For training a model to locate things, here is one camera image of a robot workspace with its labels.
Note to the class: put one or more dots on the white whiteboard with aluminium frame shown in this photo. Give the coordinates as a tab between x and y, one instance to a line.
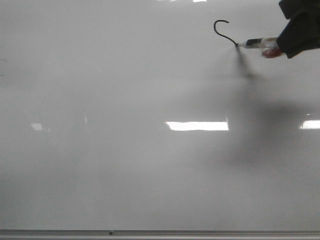
136	115

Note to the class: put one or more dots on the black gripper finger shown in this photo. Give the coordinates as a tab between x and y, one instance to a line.
302	33

